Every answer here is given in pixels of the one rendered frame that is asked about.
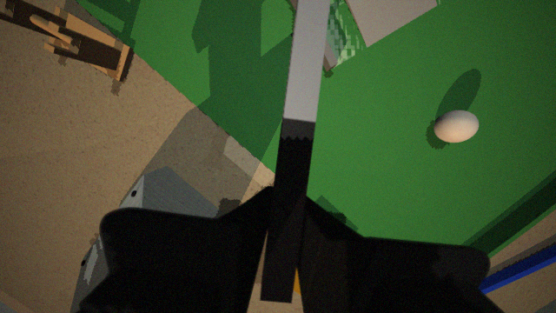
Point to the green flat mat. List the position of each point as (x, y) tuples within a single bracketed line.
[(376, 164)]

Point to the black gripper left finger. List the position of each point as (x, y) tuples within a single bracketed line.
[(226, 249)]

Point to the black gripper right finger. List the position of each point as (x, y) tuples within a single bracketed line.
[(338, 268)]

